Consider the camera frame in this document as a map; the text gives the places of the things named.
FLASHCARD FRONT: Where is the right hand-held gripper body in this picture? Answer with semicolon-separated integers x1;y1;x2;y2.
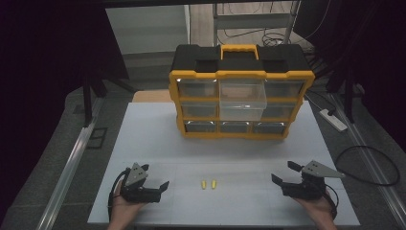
281;159;347;201

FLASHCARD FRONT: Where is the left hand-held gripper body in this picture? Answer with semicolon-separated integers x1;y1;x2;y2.
119;162;163;204

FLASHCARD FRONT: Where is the clear plastic drawer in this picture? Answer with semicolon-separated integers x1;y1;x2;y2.
218;78;268;122

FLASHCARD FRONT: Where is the person's right hand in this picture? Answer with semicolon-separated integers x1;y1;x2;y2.
292;189;335;222

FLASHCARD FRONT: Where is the person's left hand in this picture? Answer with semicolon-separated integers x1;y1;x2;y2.
109;179;148;223

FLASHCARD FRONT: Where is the black floor grate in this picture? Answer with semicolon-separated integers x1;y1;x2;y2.
86;126;109;150

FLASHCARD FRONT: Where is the white power strip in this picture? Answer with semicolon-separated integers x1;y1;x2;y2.
318;108;349;133

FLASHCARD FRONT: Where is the wooden board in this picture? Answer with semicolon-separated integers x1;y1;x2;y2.
131;88;175;104

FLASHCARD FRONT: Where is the black stand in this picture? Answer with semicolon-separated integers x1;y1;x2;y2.
80;72;139;128
325;68;366;125

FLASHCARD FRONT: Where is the set of small clear drawers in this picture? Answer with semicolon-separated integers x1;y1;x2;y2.
175;78;306;135

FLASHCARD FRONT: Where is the black and yellow storage organizer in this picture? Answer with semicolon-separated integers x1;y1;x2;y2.
168;43;317;141

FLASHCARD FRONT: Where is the white panel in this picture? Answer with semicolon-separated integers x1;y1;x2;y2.
104;4;192;56

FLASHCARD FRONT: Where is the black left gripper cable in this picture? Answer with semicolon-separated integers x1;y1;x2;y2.
107;170;129;222

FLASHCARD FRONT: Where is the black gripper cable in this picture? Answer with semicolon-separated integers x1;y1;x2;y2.
107;170;129;222
323;183;340;220

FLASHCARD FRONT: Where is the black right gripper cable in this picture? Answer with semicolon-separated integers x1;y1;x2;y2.
323;183;340;220

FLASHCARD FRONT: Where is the metal floor rail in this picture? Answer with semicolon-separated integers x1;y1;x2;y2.
35;96;105;230
327;91;406;228

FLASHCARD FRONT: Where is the black looped floor cable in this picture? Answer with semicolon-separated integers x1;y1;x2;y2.
333;145;401;188

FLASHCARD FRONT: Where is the tangle of black cables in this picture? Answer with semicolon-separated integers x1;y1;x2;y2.
260;28;316;55

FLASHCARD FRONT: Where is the grey metal shelf frame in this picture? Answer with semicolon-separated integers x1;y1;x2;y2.
212;0;303;46

